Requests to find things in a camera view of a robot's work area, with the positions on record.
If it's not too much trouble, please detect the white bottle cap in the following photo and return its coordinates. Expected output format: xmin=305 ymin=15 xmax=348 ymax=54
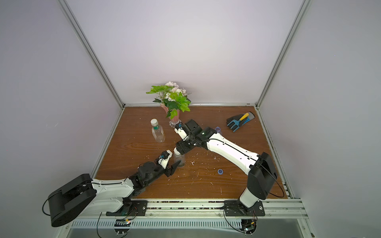
xmin=150 ymin=119 xmax=159 ymax=127
xmin=174 ymin=148 xmax=181 ymax=156

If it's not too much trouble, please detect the teal print clear bottle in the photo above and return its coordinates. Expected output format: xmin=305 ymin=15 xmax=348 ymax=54
xmin=173 ymin=154 xmax=185 ymax=167

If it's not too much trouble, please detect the green label clear bottle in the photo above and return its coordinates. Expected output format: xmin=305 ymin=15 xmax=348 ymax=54
xmin=152 ymin=124 xmax=165 ymax=143

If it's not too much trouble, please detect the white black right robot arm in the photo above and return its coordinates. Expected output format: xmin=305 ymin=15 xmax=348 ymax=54
xmin=175 ymin=120 xmax=278 ymax=208

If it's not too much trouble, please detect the blue label water bottle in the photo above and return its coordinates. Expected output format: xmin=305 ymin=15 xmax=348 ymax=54
xmin=215 ymin=127 xmax=222 ymax=134

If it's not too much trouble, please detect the pink vase with flowers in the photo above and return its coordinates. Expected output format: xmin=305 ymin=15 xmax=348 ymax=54
xmin=146 ymin=81 xmax=191 ymax=128

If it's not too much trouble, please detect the blue yellow garden hand rake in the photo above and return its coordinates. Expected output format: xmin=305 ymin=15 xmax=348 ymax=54
xmin=227 ymin=113 xmax=249 ymax=132

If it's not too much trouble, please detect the black blue work glove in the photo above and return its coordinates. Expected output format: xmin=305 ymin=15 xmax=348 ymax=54
xmin=226 ymin=112 xmax=255 ymax=131

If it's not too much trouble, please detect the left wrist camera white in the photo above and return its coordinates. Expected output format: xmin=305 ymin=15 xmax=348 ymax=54
xmin=155 ymin=150 xmax=173 ymax=169

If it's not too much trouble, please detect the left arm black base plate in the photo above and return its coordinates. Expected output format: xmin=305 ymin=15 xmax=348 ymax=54
xmin=106 ymin=200 xmax=148 ymax=217

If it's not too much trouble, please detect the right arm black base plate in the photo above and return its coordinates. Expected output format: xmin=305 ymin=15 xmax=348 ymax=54
xmin=221 ymin=200 xmax=266 ymax=217

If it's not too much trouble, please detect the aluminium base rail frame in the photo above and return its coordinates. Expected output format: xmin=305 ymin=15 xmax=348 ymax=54
xmin=56 ymin=195 xmax=316 ymax=238

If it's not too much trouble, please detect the aluminium corner frame post left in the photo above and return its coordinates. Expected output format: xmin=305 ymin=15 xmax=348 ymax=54
xmin=57 ymin=0 xmax=125 ymax=109

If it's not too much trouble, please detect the aluminium corner frame post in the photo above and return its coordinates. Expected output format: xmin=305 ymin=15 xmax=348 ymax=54
xmin=256 ymin=0 xmax=311 ymax=109
xmin=57 ymin=0 xmax=125 ymax=109

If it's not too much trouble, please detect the aluminium corner frame post right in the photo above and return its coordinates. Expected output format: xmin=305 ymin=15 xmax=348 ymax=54
xmin=256 ymin=0 xmax=311 ymax=109

